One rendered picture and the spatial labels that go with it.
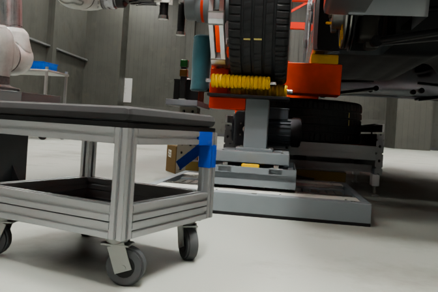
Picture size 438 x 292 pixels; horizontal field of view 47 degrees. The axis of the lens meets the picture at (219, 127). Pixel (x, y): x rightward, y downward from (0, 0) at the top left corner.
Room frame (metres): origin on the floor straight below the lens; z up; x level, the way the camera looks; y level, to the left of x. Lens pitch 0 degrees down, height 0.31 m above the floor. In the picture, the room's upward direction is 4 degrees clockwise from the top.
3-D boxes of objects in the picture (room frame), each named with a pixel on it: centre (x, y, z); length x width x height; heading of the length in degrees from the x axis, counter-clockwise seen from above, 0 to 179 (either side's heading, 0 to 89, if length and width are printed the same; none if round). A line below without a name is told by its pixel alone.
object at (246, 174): (2.22, -0.16, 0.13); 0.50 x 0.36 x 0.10; 172
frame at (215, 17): (2.24, 0.00, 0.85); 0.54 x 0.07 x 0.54; 172
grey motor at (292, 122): (2.52, -0.28, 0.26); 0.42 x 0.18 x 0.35; 82
